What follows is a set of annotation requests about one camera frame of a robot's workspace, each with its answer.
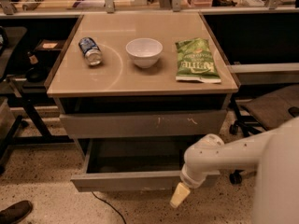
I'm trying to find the black floor cable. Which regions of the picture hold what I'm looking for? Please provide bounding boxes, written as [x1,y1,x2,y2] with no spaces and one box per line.
[92,191,127,224]

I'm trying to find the blue soda can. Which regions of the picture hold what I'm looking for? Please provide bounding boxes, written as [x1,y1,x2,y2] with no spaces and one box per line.
[78,37,102,66]

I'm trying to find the black desk frame left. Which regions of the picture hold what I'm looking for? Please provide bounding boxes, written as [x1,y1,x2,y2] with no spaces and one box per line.
[0,77,73,175]

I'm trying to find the dark glass bottle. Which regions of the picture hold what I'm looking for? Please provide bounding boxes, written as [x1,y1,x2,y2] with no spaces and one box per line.
[25,51,47,82]

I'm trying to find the white bowl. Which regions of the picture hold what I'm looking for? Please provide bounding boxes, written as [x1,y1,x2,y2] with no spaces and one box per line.
[126,38,163,68]

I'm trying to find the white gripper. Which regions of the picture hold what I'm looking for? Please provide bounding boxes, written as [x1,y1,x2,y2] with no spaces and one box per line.
[170,163,211,208]

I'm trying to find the green chip bag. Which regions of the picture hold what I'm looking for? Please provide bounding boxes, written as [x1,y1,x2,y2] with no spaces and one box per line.
[176,38,221,84]

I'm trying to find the grey drawer cabinet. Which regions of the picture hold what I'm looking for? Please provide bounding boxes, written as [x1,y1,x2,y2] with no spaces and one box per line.
[44,11,241,191]

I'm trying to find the dark shoe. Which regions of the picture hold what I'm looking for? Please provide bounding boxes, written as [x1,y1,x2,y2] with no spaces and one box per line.
[0,200,33,224]

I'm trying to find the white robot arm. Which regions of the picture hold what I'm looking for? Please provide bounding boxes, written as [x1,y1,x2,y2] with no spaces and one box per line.
[170,118,299,224]

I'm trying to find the grey top drawer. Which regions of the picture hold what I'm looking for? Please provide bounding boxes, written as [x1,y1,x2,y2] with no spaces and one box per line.
[60,110,227,139]

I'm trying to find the grey drawer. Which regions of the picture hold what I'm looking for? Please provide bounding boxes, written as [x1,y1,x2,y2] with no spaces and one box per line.
[60,110,227,139]
[70,138,221,193]

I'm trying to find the black office chair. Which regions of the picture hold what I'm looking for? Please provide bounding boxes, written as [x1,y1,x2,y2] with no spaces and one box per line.
[228,84,299,185]

